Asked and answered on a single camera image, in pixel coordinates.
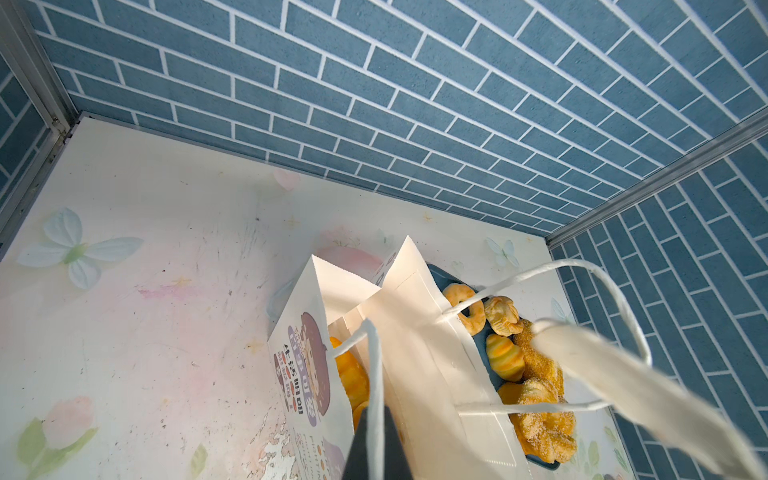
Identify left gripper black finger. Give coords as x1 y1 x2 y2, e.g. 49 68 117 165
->
341 406 415 480

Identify white paper bag with pattern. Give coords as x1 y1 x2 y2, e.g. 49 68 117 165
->
266 235 654 480

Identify metal tongs white tips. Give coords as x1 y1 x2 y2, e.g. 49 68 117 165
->
532 319 767 479

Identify sesame oval bread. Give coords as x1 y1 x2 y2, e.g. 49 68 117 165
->
513 318 564 397

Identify large sugared twisted bun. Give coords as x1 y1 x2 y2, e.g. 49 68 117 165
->
497 377 577 463

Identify pale shell pastry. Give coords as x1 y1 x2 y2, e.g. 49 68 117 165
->
484 296 524 337

